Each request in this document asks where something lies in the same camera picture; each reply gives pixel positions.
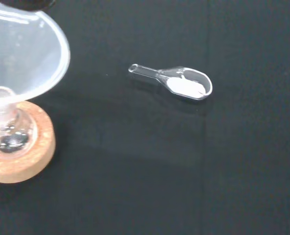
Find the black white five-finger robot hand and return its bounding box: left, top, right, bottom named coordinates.
left=0, top=0, right=56, bottom=12

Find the translucent plastic funnel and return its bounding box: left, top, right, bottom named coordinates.
left=0, top=6, right=71, bottom=123

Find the round-bottom glass flask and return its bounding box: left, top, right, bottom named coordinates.
left=0, top=87, right=38, bottom=160

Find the black bench cloth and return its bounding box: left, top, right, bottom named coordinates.
left=0, top=0, right=290, bottom=235

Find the cork ring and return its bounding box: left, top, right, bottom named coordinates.
left=0, top=100, right=57, bottom=184

